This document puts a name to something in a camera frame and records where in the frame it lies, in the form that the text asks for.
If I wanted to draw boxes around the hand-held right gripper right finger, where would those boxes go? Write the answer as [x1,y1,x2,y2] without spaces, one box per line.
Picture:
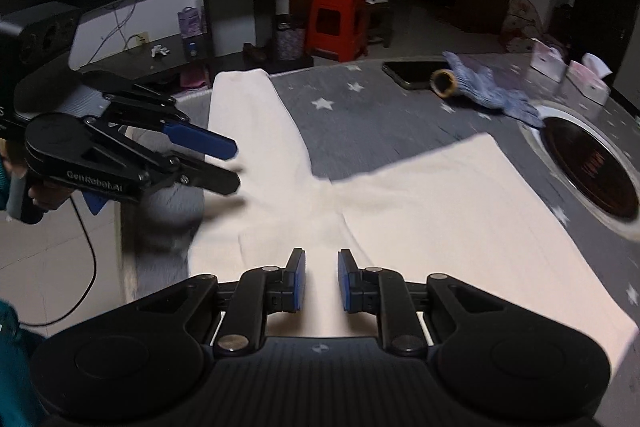
[337,248,507,356]

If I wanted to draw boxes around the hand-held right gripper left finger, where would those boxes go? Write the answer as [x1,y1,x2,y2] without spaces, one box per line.
[132,248,307,354]

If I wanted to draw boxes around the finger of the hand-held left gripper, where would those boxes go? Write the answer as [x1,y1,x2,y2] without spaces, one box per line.
[85,117,242,197]
[80,69,240,162]

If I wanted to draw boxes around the cream pants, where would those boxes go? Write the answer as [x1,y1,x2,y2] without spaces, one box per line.
[189,69,639,376]

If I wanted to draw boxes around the person's left hand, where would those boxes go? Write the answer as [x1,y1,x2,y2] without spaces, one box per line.
[28,182,74,213]

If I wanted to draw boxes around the dark low television stand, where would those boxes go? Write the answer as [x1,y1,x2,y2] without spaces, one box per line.
[75,32,217,94]

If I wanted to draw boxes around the purple bag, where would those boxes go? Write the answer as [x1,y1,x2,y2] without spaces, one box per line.
[177,7,204,38]

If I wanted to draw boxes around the patterned waste bin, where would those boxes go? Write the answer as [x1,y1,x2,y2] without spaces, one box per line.
[274,22,306,61]

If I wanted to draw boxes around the grey star-printed table cover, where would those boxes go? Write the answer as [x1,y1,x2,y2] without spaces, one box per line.
[120,52,640,358]

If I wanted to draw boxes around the red plastic stool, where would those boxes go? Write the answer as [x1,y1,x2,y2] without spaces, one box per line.
[309,0,367,61]

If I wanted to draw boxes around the person's teal clothing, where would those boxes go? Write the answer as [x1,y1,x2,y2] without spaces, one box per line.
[0,299,48,427]

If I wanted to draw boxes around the black phone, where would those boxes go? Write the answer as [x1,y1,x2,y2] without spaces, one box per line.
[382,61,452,90]

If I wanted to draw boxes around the blue grey rolled cloth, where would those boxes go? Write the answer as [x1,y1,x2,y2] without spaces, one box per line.
[430,52,544,128]

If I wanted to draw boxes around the round black induction cooktop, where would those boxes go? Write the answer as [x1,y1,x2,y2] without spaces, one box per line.
[534,104,640,239]

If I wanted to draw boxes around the small pink tissue pack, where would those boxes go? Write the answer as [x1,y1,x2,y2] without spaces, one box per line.
[530,39,569,81]

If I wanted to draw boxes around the round floor fan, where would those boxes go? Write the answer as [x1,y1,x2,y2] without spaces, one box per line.
[505,0,544,53]

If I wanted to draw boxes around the large pink-white tissue box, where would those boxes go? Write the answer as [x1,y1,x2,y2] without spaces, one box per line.
[567,53,614,106]

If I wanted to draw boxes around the dark entrance door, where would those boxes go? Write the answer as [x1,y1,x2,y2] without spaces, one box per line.
[570,0,640,78]

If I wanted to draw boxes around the black cable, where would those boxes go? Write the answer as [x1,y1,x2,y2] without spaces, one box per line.
[20,196,97,327]

